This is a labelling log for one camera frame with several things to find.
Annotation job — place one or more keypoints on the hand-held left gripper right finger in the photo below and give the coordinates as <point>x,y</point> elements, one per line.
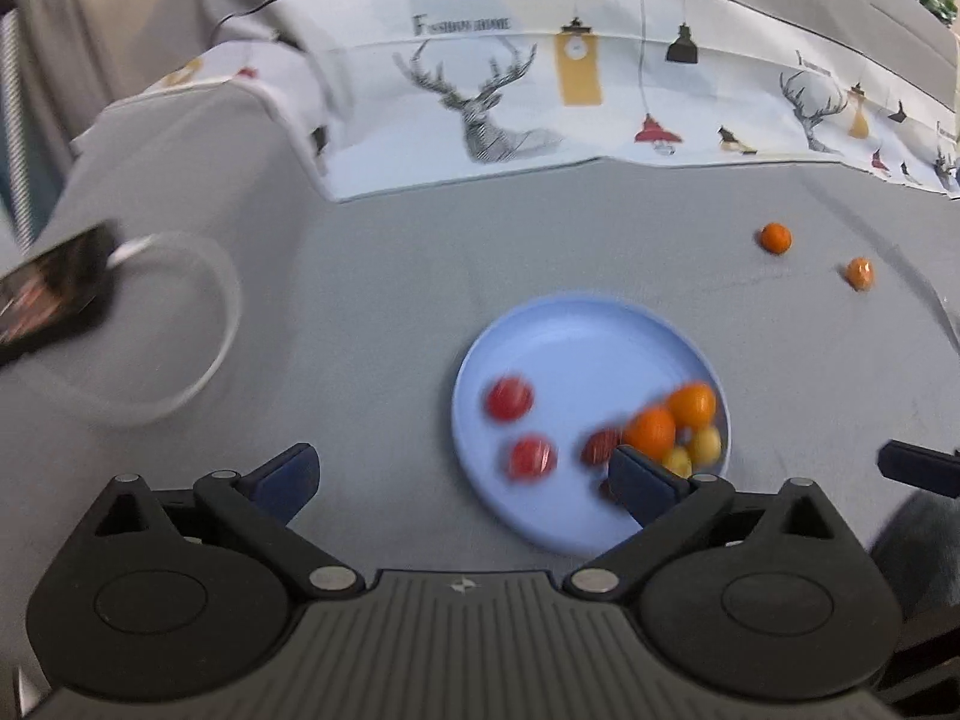
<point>645,486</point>

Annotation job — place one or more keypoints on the light blue plate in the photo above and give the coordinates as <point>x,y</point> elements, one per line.
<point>585,360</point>

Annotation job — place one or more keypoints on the plain orange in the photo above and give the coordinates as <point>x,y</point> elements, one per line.
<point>651,429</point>
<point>775,238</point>
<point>692,403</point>

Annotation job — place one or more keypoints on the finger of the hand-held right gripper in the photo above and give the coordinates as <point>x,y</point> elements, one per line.
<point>919,466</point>

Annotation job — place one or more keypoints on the dark red jujube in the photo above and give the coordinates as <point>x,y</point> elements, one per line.
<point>606,492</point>

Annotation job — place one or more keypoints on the shiny wrapped orange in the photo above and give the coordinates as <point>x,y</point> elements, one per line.
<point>859,273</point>

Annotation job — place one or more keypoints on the grey curtain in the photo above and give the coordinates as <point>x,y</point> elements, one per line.
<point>37,75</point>

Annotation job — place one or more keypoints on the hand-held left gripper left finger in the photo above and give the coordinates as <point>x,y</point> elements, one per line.
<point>289,476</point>

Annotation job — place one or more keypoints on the deer printed white sheet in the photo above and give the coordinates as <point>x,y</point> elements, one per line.
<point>600,90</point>

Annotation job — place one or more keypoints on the small yellow fruit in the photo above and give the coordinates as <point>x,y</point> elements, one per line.
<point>706,444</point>
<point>677,460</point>

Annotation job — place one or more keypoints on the grey bed sheet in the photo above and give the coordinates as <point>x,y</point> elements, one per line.
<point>375,262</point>

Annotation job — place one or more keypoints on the black smartphone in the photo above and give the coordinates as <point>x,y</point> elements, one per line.
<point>52,289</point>

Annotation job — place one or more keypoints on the red cherry tomato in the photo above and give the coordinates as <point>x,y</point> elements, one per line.
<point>510,399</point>
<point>600,446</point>
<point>532,457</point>

